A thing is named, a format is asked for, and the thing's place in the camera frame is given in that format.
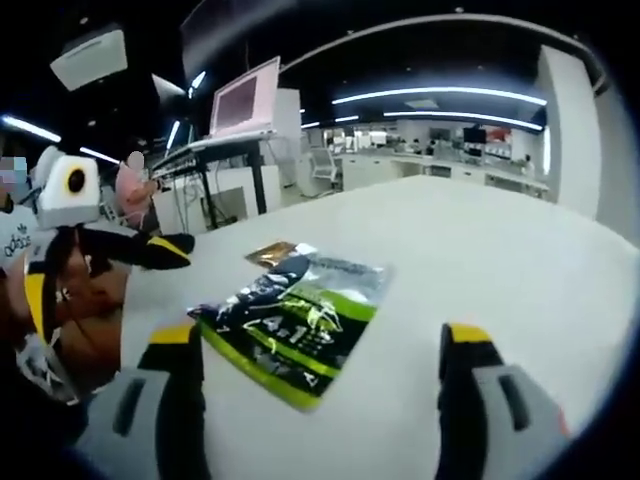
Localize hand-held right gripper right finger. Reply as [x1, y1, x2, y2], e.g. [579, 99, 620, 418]
[437, 322, 571, 480]

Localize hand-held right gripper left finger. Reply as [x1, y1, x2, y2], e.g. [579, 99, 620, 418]
[73, 322, 207, 480]

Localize gold skincare sachet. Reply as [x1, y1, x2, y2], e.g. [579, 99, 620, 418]
[243, 240, 302, 270]

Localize green black skincare sachet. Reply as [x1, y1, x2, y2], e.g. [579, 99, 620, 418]
[187, 256, 380, 414]

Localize silver skincare sachet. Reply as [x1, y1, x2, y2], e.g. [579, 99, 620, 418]
[298, 243, 395, 307]

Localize ceiling light strip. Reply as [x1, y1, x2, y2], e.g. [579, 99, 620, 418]
[331, 86, 549, 107]
[78, 146, 122, 165]
[0, 114, 63, 145]
[383, 110, 545, 132]

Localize standing desk black legs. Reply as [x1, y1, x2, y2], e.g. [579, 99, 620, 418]
[149, 128, 279, 232]

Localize white ceiling air conditioner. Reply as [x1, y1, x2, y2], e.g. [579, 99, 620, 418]
[48, 22, 128, 92]

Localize white mesh office chair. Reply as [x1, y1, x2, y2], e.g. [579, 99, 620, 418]
[308, 148, 345, 195]

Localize white counter cabinets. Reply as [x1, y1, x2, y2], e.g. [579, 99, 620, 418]
[342, 149, 551, 202]

